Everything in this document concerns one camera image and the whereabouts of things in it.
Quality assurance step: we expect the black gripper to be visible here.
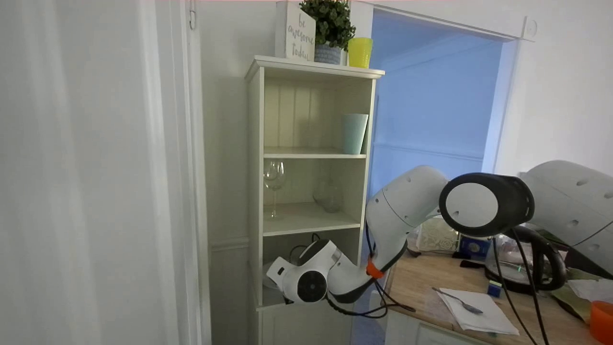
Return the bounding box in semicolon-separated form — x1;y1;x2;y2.
289;238;324;265

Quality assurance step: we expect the cream wooden shelf cabinet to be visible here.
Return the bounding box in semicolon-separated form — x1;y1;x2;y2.
243;54;385;345

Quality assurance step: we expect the clear wine glass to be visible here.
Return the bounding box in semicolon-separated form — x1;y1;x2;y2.
262;159;287;223

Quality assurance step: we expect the pale teal cup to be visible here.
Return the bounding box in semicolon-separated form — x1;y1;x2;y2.
339;111;370;157

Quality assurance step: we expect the beige patterned box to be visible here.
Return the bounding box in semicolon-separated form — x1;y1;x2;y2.
408;217;460;255

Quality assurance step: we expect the blue and white box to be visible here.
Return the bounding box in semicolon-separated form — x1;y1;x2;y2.
458;234;494;261

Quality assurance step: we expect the metal spoon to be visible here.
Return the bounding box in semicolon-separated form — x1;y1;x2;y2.
431;286;485;316

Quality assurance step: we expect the white paper napkin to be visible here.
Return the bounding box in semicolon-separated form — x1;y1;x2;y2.
435;286;521;338

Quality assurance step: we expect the yellow plastic cup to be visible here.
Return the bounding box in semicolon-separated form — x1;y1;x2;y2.
345;37;374;69

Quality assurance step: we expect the white lettered sign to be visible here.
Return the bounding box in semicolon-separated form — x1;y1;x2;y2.
274;2;316;63

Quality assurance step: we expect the green potted plant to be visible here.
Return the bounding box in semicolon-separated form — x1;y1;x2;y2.
297;0;356;67

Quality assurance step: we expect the black glass electric kettle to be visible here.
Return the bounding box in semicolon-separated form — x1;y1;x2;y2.
483;226;567;295

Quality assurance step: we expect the orange plastic cup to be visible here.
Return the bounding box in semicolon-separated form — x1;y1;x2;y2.
588;299;613;345

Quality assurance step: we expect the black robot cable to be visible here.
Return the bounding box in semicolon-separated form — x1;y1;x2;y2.
324;223;546;345

